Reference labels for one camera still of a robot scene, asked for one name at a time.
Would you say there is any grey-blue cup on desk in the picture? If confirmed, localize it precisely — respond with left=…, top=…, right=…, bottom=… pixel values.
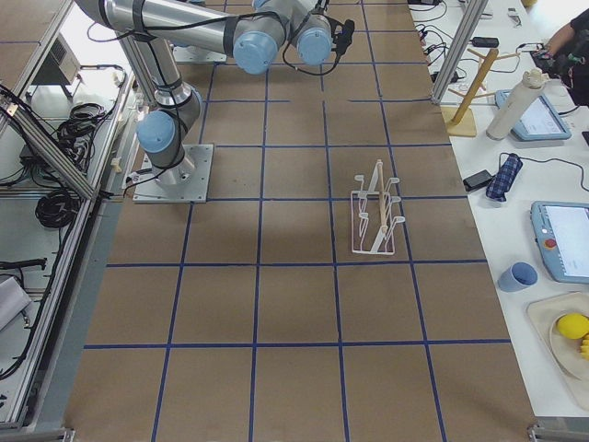
left=498, top=262, right=538, bottom=293

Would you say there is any black power adapter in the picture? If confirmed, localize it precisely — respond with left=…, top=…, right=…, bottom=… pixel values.
left=463, top=169, right=494, bottom=192

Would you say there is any wooden mug tree stand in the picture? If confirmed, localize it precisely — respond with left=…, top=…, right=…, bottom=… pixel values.
left=441, top=48, right=519, bottom=137

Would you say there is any folded blue plaid umbrella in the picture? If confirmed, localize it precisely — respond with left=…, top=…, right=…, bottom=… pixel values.
left=486, top=154, right=523, bottom=203

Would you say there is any blue teach pendant tablet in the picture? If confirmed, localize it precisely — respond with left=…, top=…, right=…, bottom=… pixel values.
left=511, top=92, right=572, bottom=142

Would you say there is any beige tray on desk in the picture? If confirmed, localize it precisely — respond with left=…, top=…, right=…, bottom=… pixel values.
left=526, top=292, right=588, bottom=412

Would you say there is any white cylindrical bottle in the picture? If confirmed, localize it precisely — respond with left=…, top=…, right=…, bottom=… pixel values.
left=486, top=68, right=549, bottom=140

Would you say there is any yellow toy lemon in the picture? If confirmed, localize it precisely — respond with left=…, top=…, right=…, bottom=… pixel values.
left=556, top=312, right=589, bottom=340

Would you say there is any person at desk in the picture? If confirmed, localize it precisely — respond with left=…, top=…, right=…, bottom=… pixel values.
left=546, top=9, right=588, bottom=106

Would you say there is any white wire cup rack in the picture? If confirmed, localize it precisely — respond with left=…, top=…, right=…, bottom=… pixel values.
left=350, top=159, right=405, bottom=256

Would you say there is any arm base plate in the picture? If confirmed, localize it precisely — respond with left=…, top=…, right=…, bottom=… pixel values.
left=133, top=144, right=214, bottom=204

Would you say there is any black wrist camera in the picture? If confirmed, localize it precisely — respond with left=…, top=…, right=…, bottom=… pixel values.
left=331, top=19, right=355, bottom=57

